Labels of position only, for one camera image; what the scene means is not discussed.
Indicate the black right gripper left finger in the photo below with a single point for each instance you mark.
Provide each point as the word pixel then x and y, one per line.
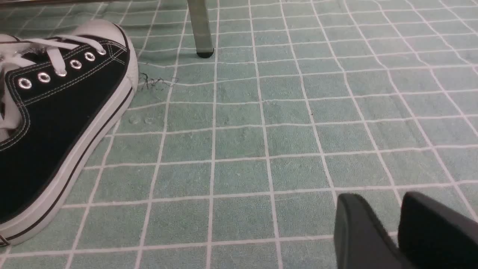
pixel 360 239

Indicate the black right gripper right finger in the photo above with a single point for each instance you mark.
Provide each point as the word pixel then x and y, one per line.
pixel 434 236

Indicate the green checkered floor mat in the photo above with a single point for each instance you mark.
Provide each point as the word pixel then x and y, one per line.
pixel 236 161

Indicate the black white canvas sneaker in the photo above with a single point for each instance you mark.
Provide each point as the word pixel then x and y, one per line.
pixel 59 97

